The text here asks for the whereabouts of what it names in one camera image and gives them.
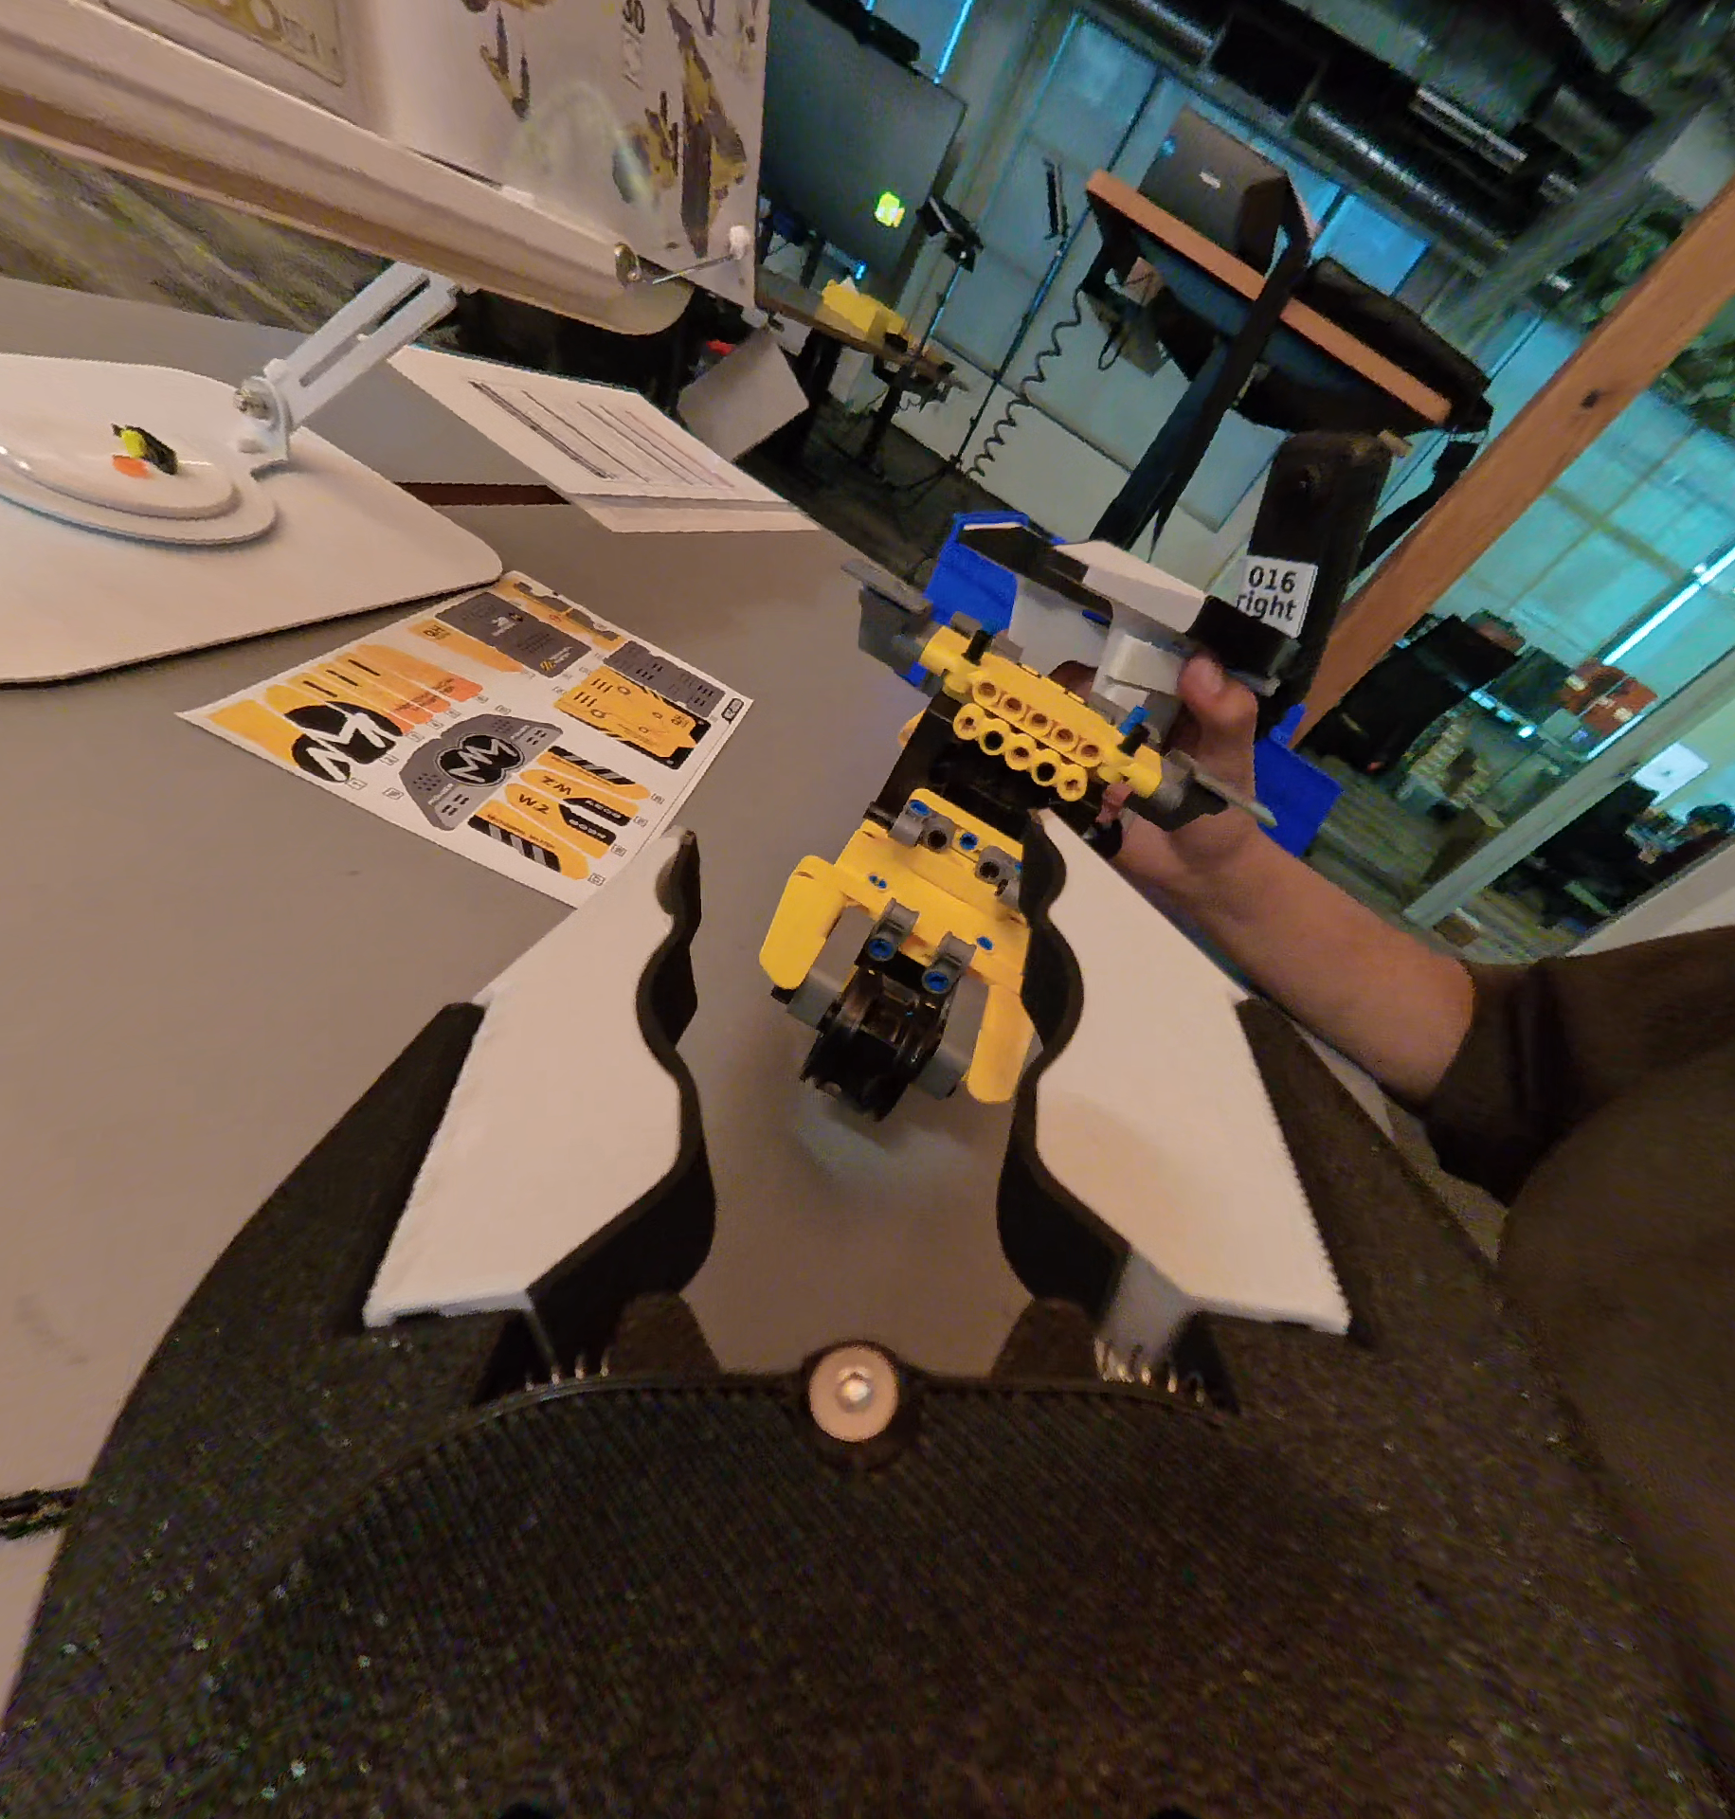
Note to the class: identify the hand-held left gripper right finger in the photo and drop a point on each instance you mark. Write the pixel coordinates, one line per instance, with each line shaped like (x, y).
(1180, 1138)

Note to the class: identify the black laptop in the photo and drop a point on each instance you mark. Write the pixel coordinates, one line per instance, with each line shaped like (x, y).
(1209, 179)

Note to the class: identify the yellow box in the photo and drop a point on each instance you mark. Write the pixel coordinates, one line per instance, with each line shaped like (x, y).
(860, 314)

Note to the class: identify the black bag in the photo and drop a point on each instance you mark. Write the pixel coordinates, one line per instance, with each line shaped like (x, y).
(1392, 350)

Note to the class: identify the yellow black sticker sheet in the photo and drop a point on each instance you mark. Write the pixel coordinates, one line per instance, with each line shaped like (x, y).
(383, 712)

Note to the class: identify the building instruction booklet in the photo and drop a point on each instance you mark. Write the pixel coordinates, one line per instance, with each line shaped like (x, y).
(597, 86)

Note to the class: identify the white book stand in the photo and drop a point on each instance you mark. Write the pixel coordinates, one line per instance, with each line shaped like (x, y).
(326, 570)

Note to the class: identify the dark office desk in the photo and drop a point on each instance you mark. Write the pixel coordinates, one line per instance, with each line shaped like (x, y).
(868, 356)

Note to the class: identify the blank white sheet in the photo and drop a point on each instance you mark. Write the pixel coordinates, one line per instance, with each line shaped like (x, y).
(739, 399)

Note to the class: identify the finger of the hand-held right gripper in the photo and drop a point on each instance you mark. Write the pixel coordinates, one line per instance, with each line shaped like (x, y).
(1129, 587)
(1137, 668)

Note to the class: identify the person's dark sweater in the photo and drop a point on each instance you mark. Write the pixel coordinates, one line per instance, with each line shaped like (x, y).
(1635, 1208)

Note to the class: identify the small yellow black brick piece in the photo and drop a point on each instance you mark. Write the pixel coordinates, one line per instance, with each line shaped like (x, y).
(150, 445)

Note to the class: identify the yellow toy brick vehicle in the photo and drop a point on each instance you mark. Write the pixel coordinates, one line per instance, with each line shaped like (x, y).
(881, 911)

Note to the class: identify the printed paper sheet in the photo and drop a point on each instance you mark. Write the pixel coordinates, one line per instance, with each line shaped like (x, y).
(612, 456)

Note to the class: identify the person's right hand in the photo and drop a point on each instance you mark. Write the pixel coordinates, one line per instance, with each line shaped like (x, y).
(1222, 810)

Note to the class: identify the blue plastic bin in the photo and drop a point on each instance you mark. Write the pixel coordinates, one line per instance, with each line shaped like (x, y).
(981, 583)
(1302, 797)

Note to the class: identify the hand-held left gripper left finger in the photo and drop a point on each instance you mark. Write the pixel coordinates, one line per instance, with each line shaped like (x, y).
(527, 1123)

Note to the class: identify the wooden top standing desk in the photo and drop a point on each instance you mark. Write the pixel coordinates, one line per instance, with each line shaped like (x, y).
(1237, 270)

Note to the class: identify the black computer monitor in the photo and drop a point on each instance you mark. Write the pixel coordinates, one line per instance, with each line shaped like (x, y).
(845, 115)

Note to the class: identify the wooden beam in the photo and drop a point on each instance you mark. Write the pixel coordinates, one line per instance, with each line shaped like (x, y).
(1591, 412)

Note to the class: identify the black tripod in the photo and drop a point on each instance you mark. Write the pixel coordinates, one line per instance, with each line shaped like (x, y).
(957, 236)

